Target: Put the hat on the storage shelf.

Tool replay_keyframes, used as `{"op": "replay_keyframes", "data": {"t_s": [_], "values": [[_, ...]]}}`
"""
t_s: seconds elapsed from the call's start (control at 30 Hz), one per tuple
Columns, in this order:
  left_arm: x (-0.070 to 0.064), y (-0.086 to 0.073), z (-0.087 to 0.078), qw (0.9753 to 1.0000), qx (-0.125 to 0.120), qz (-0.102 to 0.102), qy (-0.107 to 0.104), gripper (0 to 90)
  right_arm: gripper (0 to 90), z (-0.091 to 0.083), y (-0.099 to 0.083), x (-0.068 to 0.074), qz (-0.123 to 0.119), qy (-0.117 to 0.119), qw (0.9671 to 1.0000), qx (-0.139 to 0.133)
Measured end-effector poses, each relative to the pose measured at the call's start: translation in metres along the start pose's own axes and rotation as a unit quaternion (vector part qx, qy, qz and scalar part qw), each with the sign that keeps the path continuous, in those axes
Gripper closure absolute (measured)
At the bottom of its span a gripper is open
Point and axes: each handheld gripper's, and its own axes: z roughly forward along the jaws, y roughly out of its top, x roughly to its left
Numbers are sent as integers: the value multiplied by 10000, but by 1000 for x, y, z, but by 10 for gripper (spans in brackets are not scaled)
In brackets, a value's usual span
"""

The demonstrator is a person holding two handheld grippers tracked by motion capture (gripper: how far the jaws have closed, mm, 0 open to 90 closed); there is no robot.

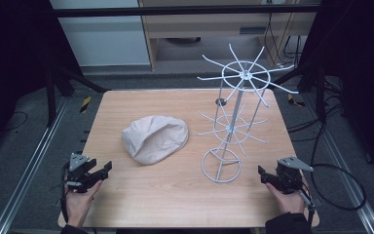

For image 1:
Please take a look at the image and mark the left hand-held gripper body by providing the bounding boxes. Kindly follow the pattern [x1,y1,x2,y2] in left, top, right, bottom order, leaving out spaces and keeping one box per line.
[63,152,99,195]

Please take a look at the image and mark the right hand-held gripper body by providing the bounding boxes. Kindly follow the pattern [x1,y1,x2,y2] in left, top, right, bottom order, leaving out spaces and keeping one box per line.
[274,156,315,196]

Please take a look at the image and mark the person's right hand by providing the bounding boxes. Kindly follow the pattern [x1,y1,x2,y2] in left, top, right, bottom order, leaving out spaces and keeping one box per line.
[265,181,307,216]

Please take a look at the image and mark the person's left hand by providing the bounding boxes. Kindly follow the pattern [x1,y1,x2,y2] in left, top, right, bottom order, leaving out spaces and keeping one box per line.
[64,179,104,228]

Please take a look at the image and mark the yellow black floor tape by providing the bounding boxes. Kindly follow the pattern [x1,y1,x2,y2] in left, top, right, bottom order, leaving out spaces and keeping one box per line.
[286,93,307,108]
[79,96,93,114]

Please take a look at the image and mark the beige flat cap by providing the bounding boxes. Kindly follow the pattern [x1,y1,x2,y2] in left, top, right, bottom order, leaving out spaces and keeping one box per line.
[121,114,190,166]

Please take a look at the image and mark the black metal stand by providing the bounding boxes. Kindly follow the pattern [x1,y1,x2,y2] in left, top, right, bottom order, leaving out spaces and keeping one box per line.
[44,62,112,129]
[272,61,330,126]

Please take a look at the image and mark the black curtain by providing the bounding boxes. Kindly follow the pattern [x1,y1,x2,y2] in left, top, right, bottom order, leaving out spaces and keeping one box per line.
[300,0,374,183]
[0,0,82,164]

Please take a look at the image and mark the white cabinet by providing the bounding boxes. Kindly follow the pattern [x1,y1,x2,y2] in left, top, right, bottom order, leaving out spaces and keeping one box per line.
[49,0,152,68]

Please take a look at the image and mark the light wooden desk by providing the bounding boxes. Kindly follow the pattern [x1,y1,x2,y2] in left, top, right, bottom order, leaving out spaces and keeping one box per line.
[137,0,320,72]

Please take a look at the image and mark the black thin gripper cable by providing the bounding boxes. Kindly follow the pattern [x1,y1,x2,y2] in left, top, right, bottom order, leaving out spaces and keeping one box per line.
[53,161,72,225]

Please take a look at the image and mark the aluminium floor rail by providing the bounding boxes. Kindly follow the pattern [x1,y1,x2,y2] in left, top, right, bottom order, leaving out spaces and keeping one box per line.
[0,97,70,234]
[303,93,374,234]

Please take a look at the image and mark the black floor cables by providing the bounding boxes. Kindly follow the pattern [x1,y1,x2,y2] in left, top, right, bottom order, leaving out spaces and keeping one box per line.
[285,77,349,144]

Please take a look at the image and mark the black looped gripper cable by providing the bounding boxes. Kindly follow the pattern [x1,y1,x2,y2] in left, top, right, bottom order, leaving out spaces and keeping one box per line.
[300,162,368,225]

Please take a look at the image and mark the white wire display rack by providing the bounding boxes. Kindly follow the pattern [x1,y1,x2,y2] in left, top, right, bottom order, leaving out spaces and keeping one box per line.
[196,43,300,185]

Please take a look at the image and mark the black hanging desk cables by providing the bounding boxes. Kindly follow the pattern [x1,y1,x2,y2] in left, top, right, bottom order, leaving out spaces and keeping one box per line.
[263,3,304,67]

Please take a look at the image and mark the black horizontal frame bar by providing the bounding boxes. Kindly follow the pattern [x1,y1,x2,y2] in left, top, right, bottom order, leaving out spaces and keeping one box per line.
[53,3,321,19]

